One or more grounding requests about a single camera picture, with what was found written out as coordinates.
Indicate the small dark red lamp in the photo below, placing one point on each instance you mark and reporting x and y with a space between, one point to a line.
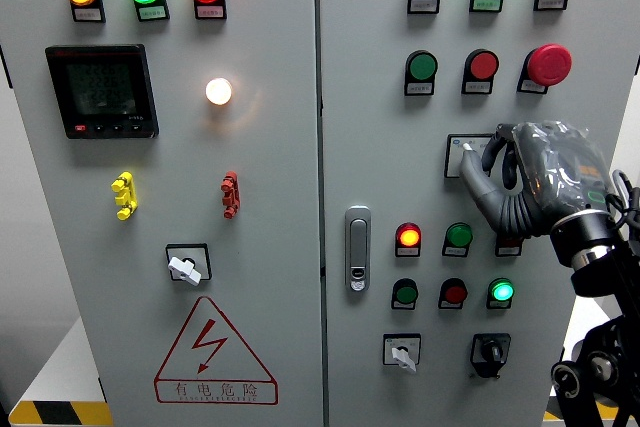
509 249

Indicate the large red stop button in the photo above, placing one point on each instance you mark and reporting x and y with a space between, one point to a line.
549 65

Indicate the small green unlit lamp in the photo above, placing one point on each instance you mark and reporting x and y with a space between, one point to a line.
459 236

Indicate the large red push button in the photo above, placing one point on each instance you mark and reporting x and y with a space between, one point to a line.
483 65

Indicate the small green lit lamp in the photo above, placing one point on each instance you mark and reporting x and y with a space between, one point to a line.
501 291

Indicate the small red push button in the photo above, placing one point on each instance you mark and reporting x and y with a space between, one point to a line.
455 294

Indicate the small red lit lamp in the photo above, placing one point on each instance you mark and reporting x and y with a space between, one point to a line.
408 236

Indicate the large green push button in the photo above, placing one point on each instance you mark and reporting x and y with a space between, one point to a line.
422 66

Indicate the pale grey cabinet door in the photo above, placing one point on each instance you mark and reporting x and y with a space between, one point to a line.
382 172
272 172

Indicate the small green push button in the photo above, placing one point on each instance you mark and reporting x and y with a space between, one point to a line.
406 294

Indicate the silver door lock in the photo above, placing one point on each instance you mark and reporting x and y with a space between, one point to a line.
358 247

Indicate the black yellow striped tape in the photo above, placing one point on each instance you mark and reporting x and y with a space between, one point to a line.
549 415
57 413

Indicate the white round lamp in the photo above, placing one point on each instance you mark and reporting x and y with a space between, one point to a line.
218 91

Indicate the red warning triangle sticker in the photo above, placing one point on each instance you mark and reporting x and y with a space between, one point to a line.
210 342

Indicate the black display meter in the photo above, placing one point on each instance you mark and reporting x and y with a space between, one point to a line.
100 91

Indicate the black cabinet hinge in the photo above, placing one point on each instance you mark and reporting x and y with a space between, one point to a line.
5 67

